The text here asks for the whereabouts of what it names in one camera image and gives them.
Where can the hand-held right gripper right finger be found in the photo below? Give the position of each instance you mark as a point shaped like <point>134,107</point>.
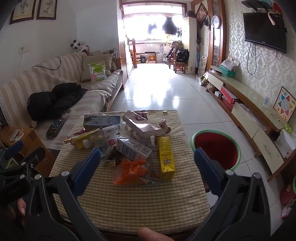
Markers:
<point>208,171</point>

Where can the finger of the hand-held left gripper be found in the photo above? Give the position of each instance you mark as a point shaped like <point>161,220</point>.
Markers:
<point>27,161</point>
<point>13,149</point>

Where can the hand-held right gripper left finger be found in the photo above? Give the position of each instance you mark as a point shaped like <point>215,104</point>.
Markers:
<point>87,171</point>

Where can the red bucket with green rim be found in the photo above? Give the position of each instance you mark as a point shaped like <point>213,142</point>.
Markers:
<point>217,148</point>

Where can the yellow snack packet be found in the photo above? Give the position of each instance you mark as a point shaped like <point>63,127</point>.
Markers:
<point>83,139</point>

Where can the yellow drink carton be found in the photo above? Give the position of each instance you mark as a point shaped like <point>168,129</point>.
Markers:
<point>165,160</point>

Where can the white blue milk carton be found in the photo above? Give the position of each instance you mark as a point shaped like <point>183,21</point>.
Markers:
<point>134,147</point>

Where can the pink paper box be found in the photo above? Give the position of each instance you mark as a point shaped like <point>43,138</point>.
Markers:
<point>143,128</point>

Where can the person's left hand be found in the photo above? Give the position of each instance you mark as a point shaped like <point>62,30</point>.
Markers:
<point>21,208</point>

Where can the person's right hand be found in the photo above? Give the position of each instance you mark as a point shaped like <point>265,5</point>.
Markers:
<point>153,234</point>

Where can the brown cardboard box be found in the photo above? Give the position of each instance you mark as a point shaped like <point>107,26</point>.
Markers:
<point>30,141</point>

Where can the brown wrapper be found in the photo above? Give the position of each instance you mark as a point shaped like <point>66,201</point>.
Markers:
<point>114,155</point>

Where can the orange wrapper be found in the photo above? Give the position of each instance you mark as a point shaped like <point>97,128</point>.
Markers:
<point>129,172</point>

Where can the black remote control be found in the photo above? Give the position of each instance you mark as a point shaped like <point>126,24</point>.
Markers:
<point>54,128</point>

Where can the green beige striped mat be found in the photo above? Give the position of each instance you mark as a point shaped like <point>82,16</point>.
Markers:
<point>138,204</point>

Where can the black jacket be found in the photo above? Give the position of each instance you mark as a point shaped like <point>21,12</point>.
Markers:
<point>55,99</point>

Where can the beige striped sofa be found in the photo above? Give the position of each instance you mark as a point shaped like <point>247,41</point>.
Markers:
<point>97,97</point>

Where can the small white box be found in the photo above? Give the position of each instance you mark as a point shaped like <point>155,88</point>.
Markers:
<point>218,93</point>

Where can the flat red box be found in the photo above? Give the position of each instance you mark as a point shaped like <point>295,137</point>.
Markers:
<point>229,95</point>

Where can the large white box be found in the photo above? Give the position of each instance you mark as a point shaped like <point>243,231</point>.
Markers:
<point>285,143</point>

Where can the small cardboard box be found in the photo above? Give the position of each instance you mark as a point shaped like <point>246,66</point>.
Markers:
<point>211,87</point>

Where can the wooden television cabinet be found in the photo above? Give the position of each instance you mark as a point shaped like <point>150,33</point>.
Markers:
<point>254,97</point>

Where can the small green toy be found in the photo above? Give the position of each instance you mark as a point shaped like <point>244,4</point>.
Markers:
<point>288,128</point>

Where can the small blue card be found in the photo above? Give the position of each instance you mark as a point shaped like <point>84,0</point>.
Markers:
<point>267,102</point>

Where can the green white packet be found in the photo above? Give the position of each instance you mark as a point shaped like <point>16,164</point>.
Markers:
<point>97,71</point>

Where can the green box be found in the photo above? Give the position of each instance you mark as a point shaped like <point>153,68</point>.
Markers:
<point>227,72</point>

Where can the star checkers board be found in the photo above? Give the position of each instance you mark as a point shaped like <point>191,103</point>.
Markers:
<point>284,104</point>

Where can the white patterned panel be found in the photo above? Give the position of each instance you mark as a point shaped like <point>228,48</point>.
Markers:
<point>201,64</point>

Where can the wooden chair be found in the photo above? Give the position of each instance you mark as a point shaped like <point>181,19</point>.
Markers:
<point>179,67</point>

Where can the white plastic bag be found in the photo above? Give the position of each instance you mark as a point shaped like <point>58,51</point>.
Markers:
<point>230,62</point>

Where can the brown cushion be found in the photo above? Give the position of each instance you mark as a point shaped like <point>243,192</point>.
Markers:
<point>113,61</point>

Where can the beige cushion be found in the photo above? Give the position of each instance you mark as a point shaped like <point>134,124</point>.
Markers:
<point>101,58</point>

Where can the black backpack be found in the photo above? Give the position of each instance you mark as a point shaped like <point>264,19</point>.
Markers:
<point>182,55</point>

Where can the cow plush toy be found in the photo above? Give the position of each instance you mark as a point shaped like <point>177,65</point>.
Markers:
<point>79,47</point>

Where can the hanging black garment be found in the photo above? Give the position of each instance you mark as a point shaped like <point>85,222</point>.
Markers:
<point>170,25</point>

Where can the hanging dark garment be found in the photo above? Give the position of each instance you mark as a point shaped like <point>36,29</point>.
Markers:
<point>152,27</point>

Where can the diamond framed picture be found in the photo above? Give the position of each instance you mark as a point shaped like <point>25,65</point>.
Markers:
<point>201,15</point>

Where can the pink hanger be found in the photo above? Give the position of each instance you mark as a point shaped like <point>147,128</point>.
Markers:
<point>271,18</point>

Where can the wooden newel post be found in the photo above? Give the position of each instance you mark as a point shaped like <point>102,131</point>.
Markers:
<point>134,54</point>

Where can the framed wall picture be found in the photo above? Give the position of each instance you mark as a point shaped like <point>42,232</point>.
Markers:
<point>23,11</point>
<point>47,9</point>

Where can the round wall clock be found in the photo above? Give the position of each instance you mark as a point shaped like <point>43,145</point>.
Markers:
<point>216,22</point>

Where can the black wall television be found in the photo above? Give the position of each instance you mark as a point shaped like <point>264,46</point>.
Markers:
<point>263,30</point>

